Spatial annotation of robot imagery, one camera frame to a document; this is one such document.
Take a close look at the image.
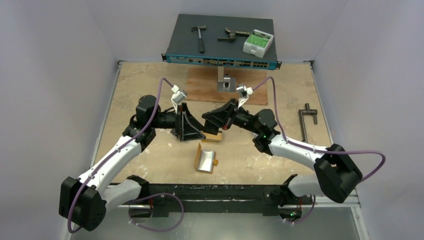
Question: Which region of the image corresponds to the black credit card stack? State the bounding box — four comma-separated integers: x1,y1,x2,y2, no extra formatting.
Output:
170,127,180,138

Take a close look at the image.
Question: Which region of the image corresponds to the dark metal T-handle tool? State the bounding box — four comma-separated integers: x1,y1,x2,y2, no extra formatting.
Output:
298,102,319,143

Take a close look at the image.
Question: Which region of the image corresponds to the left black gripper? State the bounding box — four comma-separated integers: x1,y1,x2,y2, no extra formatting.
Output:
150,103,205,141

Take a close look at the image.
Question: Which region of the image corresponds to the small hammer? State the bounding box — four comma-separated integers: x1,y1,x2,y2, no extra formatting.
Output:
190,25,207,54

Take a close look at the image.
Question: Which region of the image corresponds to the blue network switch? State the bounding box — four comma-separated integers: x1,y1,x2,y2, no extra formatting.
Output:
162,13,282,70

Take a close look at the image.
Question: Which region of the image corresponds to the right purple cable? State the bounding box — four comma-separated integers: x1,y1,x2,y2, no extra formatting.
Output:
251,76,386,225

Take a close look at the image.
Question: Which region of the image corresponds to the aluminium frame rail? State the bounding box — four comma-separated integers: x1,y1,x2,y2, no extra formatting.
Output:
64,60,124,240

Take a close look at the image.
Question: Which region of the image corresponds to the gold credit card stack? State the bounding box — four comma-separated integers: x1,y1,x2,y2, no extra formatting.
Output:
201,131,223,143

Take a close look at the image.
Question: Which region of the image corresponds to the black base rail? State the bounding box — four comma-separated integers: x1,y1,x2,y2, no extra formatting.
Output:
130,183,313,219

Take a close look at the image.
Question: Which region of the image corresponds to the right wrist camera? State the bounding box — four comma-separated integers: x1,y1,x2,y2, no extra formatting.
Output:
236,84,254,109

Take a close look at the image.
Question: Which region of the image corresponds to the orange leather card holder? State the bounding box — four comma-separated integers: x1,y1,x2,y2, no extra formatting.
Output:
193,143,219,174

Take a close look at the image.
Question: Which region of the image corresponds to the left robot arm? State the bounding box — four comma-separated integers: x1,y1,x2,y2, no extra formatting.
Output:
58,95,205,233

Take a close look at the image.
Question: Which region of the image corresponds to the white green electronic box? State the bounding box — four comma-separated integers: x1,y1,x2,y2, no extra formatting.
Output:
242,29,274,58

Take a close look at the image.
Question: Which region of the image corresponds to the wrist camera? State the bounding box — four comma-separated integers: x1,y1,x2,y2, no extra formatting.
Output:
171,84,187,106
236,84,254,109

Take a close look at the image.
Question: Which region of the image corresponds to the brass clamp tool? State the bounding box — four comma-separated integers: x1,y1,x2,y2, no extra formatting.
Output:
217,27,251,43

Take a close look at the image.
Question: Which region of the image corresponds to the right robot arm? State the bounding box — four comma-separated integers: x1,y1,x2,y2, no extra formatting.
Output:
202,98,363,204

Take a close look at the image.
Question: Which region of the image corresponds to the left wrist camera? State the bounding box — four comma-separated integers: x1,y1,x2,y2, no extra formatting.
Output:
171,84,187,106

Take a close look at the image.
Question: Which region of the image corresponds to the metal stand bracket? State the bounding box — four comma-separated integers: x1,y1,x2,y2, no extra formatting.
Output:
216,66,236,93

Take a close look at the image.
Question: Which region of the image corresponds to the plywood board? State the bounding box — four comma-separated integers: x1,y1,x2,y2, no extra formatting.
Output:
185,66,267,103

